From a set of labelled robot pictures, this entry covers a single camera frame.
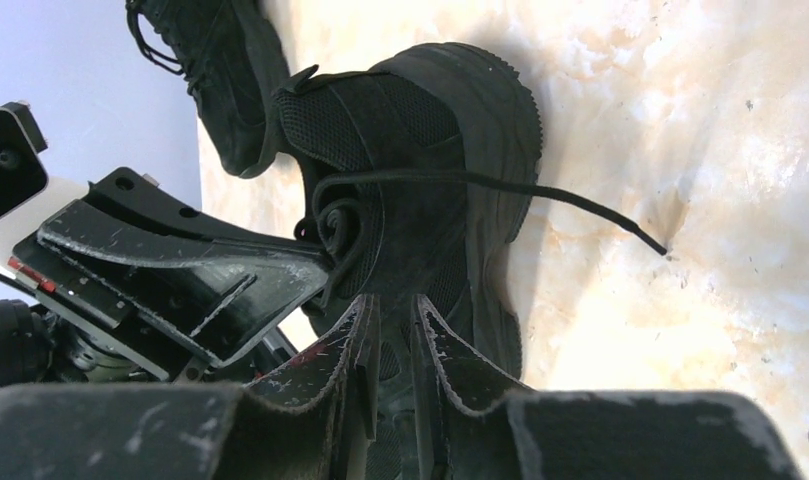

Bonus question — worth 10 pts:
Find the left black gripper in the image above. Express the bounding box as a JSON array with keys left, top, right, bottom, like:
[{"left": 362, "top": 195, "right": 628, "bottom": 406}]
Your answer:
[{"left": 8, "top": 167, "right": 329, "bottom": 383}]

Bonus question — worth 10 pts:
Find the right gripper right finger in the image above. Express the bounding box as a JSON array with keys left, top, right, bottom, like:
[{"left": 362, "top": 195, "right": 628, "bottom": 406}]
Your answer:
[{"left": 412, "top": 295, "right": 801, "bottom": 479}]

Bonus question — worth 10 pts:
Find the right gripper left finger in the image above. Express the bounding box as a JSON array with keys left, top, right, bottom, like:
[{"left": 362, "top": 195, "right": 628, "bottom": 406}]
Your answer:
[{"left": 0, "top": 295, "right": 380, "bottom": 479}]

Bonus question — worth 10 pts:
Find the black shoe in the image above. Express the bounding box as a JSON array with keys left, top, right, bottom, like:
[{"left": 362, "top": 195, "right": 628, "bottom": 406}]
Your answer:
[
  {"left": 125, "top": 0, "right": 290, "bottom": 179},
  {"left": 271, "top": 42, "right": 669, "bottom": 480}
]

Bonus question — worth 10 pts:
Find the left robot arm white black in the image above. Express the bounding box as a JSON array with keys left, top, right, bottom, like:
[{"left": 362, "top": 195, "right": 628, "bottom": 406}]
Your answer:
[{"left": 0, "top": 159, "right": 331, "bottom": 387}]

